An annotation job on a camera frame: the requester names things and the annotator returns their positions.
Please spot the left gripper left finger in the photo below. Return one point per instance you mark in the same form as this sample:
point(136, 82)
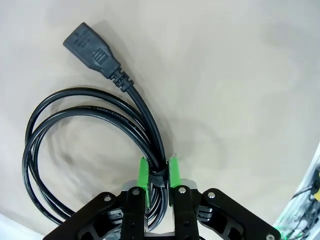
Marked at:
point(135, 212)

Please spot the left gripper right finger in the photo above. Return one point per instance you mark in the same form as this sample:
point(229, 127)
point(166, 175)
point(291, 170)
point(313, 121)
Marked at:
point(185, 212)

